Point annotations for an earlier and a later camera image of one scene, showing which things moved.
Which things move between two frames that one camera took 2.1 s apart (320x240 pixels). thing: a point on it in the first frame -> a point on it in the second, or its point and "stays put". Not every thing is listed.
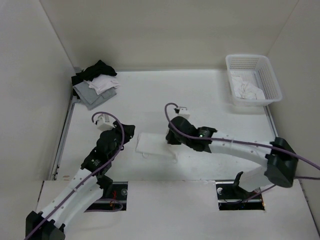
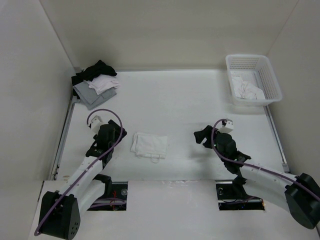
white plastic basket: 253,81 stays put
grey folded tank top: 89,96 stays put
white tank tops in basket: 245,85 stays put
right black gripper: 171,138 -> 199,136
